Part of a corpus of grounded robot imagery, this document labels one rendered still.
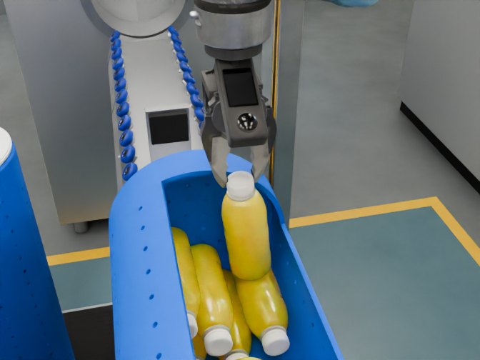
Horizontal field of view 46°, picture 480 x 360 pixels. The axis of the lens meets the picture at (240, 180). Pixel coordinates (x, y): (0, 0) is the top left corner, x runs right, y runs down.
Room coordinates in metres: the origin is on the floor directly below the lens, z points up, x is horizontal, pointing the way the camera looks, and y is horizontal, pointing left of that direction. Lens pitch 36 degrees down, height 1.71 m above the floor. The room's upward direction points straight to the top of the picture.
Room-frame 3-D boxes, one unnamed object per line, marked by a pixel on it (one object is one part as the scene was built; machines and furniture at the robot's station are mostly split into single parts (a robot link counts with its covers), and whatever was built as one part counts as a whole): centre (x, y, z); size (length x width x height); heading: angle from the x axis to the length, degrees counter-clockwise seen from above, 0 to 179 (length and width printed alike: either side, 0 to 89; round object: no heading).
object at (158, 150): (1.13, 0.17, 1.00); 0.10 x 0.04 x 0.15; 103
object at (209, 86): (0.66, 0.01, 1.39); 0.09 x 0.08 x 0.12; 13
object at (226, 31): (0.65, 0.01, 1.47); 0.10 x 0.09 x 0.05; 103
